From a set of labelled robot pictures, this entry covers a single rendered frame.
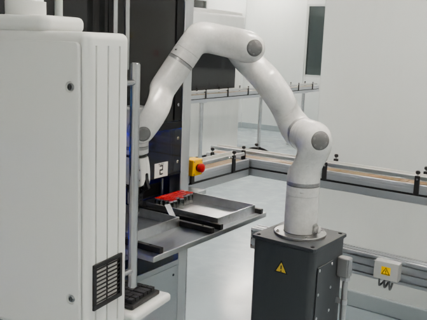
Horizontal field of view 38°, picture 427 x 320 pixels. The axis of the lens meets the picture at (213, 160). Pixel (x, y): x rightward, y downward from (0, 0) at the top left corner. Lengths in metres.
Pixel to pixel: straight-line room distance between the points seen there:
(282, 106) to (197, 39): 0.37
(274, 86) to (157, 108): 0.41
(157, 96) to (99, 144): 0.57
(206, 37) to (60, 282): 0.93
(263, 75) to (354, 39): 1.64
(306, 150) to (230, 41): 0.45
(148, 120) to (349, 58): 1.97
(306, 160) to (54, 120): 1.00
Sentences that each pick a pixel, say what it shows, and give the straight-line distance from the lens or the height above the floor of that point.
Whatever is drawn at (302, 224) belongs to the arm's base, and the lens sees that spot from 2.26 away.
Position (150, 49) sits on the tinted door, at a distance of 2.46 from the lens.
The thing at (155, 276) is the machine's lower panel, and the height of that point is 0.57.
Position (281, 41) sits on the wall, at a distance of 11.36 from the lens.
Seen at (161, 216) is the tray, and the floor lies 0.90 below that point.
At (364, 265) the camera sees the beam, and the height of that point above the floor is 0.48.
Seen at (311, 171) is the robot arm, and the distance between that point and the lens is 2.22.
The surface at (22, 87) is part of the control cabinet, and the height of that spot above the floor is 1.42.
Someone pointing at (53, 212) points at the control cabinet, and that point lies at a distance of 1.53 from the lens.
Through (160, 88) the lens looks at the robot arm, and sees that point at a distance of 2.04.
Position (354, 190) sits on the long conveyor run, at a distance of 3.12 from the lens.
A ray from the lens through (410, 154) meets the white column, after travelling 3.65.
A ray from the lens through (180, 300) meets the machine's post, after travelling 2.86.
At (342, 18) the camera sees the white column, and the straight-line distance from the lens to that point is 3.76.
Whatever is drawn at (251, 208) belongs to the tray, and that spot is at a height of 0.90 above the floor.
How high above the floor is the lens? 1.54
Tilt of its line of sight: 11 degrees down
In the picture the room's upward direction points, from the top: 2 degrees clockwise
